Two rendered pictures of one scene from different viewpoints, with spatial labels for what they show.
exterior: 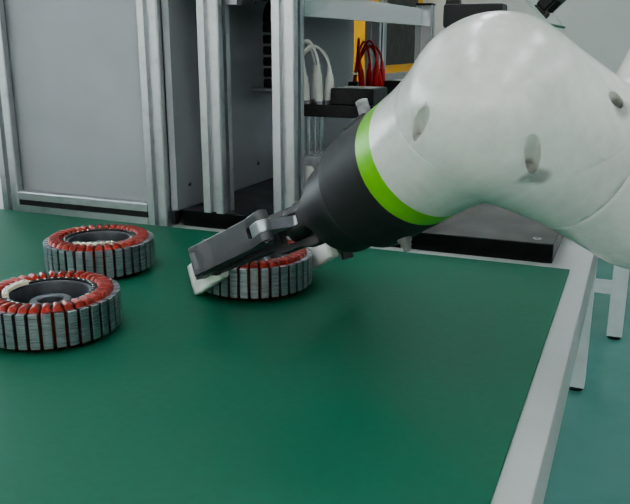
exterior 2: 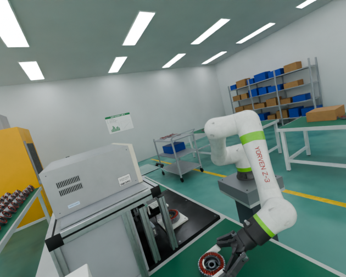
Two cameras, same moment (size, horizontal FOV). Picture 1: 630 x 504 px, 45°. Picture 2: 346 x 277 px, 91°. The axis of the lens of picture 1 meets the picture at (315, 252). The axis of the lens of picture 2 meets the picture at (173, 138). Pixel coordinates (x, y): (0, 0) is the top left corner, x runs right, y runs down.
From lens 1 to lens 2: 0.79 m
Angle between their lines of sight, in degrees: 52
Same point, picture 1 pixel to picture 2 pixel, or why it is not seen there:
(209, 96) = (148, 233)
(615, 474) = not seen: hidden behind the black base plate
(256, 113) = not seen: hidden behind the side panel
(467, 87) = (293, 215)
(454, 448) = (306, 266)
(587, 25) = (84, 147)
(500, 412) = (291, 254)
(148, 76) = (132, 241)
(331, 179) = (260, 239)
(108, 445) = not seen: outside the picture
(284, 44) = (164, 210)
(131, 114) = (127, 254)
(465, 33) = (285, 207)
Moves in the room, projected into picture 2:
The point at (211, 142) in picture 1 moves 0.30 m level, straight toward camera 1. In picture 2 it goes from (151, 244) to (215, 256)
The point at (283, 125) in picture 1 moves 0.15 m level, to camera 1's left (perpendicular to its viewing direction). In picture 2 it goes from (168, 227) to (148, 251)
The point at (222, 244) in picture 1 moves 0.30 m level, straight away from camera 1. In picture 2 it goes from (237, 267) to (167, 252)
